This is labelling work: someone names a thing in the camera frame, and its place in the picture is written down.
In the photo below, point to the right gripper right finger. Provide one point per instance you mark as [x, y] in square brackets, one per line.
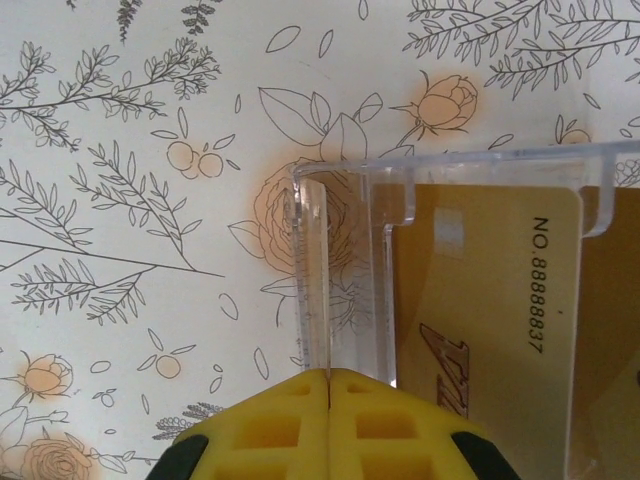
[400, 440]

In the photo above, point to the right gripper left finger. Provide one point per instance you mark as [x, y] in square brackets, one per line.
[260, 440]

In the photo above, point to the floral patterned table cover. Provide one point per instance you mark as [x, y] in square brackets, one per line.
[150, 250]

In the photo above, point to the group of wooden blocks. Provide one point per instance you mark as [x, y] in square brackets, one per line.
[312, 280]

